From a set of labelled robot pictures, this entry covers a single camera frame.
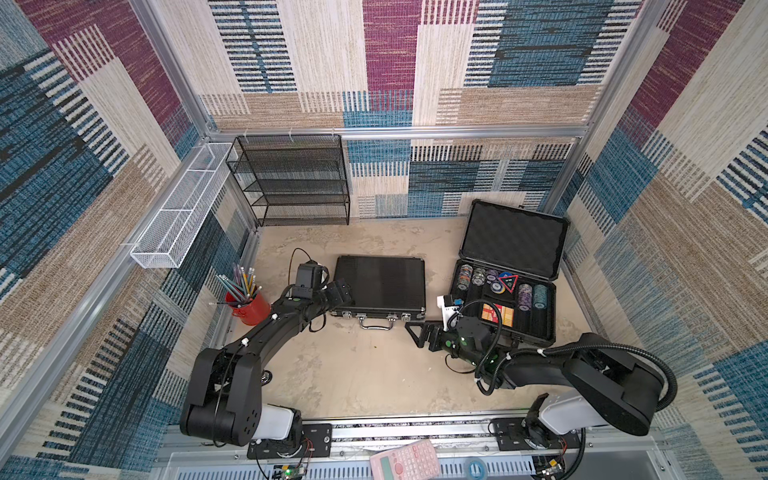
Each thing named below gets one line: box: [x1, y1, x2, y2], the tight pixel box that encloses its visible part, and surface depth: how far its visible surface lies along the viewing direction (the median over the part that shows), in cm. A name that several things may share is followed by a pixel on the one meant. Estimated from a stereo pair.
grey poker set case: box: [451, 199, 571, 345], surface depth 101 cm
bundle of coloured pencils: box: [208, 263, 263, 307], surface depth 90 cm
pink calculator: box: [369, 439, 440, 480], surface depth 71 cm
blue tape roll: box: [468, 460, 485, 479], surface depth 71 cm
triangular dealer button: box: [497, 275, 519, 293], surface depth 101 cm
